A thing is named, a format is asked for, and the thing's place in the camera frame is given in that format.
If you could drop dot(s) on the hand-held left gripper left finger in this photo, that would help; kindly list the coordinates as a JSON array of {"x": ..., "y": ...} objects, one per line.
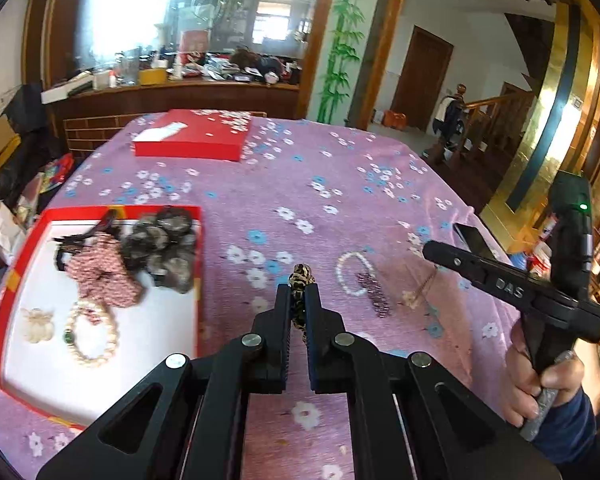
[{"x": 280, "y": 340}]

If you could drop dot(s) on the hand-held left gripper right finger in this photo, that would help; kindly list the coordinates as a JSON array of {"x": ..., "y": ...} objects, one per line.
[{"x": 317, "y": 355}]

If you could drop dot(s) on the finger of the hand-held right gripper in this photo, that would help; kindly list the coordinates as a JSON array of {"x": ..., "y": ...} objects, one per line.
[{"x": 505, "y": 285}]

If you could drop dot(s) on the plaid red scrunchie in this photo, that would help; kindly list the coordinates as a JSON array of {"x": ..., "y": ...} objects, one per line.
[{"x": 105, "y": 275}]

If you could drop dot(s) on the transparent hair claw clip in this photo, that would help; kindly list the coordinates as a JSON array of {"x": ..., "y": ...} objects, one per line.
[{"x": 36, "y": 325}]

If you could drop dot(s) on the red box with white lining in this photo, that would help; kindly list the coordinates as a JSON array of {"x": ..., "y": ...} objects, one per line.
[{"x": 35, "y": 370}]

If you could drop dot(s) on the person's right forearm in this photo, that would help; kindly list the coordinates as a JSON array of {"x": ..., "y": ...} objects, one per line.
[{"x": 570, "y": 430}]

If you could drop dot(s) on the person's right hand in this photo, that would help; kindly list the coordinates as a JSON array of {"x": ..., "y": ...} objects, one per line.
[{"x": 517, "y": 385}]

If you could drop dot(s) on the black smartphone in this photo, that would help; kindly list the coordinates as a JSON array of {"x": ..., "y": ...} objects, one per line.
[{"x": 472, "y": 237}]

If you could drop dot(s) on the purple beaded hair clip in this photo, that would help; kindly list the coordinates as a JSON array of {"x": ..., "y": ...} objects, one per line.
[{"x": 375, "y": 295}]

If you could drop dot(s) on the gold pillar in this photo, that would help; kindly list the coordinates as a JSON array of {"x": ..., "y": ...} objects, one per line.
[{"x": 545, "y": 125}]

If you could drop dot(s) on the wooden staircase railing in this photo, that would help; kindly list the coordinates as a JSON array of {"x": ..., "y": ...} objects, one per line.
[{"x": 490, "y": 125}]

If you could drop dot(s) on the grey gauze flower hairpiece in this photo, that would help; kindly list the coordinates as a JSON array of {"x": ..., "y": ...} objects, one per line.
[{"x": 160, "y": 255}]

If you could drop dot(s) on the hanging dark jacket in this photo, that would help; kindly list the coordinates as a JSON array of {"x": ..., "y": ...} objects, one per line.
[{"x": 447, "y": 117}]

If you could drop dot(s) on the dark brown headband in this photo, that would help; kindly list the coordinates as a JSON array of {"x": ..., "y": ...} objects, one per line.
[{"x": 104, "y": 221}]

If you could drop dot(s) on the red box lid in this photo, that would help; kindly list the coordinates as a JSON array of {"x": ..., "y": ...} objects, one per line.
[{"x": 190, "y": 147}]

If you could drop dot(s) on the brown wooden door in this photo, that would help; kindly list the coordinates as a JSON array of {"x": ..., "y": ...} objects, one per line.
[{"x": 422, "y": 85}]

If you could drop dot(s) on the black butterfly hair clip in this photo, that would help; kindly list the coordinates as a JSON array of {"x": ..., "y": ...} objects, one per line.
[{"x": 75, "y": 236}]

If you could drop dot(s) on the wooden counter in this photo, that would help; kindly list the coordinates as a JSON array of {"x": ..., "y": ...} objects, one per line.
[{"x": 180, "y": 95}]

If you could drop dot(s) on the colourful toy box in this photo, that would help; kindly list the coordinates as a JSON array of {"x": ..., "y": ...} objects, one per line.
[{"x": 55, "y": 172}]

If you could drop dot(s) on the yellow box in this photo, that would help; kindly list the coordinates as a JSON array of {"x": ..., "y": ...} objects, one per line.
[{"x": 153, "y": 76}]

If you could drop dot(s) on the red gift bag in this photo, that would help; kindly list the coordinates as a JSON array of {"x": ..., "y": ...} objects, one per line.
[{"x": 194, "y": 45}]

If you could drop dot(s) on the white flat box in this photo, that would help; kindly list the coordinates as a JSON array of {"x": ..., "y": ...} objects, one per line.
[{"x": 62, "y": 92}]

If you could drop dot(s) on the large glass partition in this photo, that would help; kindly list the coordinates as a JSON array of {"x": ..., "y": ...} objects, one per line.
[{"x": 120, "y": 5}]

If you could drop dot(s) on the green bamboo wall painting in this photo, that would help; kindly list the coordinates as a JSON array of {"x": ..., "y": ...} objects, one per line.
[{"x": 342, "y": 45}]

